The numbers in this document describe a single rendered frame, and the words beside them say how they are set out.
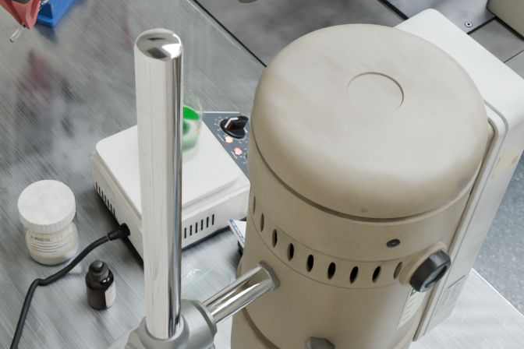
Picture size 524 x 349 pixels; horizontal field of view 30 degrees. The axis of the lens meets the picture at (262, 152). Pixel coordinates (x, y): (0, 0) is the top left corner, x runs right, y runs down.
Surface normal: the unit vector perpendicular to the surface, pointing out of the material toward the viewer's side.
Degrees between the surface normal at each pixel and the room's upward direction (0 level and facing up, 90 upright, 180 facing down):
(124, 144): 0
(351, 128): 3
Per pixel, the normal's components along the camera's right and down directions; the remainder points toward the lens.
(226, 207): 0.55, 0.67
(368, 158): 0.06, -0.55
